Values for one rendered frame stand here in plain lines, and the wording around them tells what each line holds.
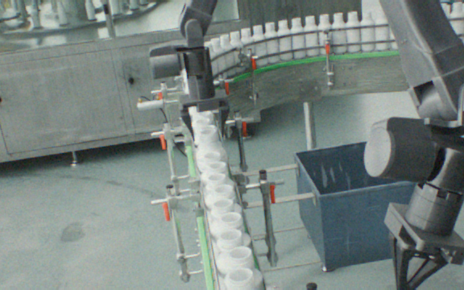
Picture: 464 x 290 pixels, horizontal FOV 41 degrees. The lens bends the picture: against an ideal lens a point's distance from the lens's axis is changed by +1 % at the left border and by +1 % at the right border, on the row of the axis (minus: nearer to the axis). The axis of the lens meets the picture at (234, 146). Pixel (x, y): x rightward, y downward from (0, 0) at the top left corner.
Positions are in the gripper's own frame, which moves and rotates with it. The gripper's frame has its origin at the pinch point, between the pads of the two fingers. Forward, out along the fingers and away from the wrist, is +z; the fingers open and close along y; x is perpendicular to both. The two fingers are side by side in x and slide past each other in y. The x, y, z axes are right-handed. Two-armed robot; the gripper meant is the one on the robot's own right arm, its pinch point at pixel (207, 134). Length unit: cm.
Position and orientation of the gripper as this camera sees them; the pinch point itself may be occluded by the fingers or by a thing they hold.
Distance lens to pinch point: 138.0
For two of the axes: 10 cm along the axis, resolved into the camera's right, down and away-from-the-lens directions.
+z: 1.1, 9.2, 3.6
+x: 1.2, 3.5, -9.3
